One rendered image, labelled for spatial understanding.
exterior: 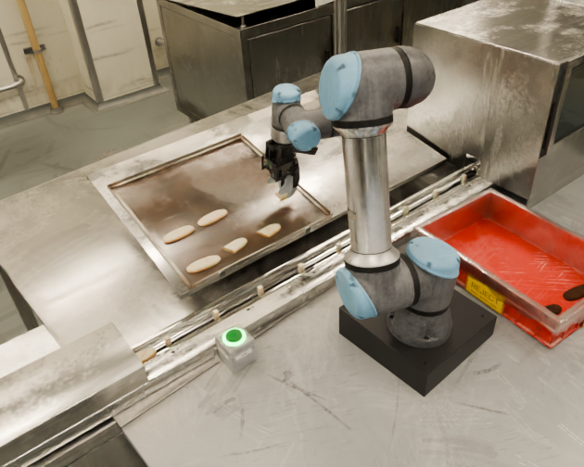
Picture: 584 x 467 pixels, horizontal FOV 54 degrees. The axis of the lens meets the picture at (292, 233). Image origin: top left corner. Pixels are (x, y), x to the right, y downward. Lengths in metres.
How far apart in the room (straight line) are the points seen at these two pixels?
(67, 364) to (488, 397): 0.95
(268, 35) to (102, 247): 1.84
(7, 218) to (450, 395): 1.55
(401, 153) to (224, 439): 1.17
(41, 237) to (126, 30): 3.07
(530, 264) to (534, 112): 0.44
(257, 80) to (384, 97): 2.33
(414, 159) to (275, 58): 1.58
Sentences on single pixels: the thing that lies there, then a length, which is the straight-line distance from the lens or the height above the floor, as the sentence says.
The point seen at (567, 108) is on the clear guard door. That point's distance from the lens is 1.89.
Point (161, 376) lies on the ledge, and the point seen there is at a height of 0.86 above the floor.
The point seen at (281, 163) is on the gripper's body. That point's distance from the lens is 1.61.
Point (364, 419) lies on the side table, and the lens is 1.32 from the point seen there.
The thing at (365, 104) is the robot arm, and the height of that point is 1.46.
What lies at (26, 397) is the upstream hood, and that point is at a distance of 1.39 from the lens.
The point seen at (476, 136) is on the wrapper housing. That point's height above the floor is 1.00.
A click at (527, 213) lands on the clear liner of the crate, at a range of 1.78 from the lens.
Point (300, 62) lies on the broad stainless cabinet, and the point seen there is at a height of 0.66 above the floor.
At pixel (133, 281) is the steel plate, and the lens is 1.72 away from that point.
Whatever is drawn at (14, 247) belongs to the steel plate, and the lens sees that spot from 2.01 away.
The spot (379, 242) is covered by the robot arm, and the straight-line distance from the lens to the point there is 1.14.
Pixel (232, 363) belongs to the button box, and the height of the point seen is 0.86.
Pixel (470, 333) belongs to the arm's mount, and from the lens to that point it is 1.41.
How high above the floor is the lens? 1.90
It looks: 37 degrees down
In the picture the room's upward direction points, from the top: 4 degrees counter-clockwise
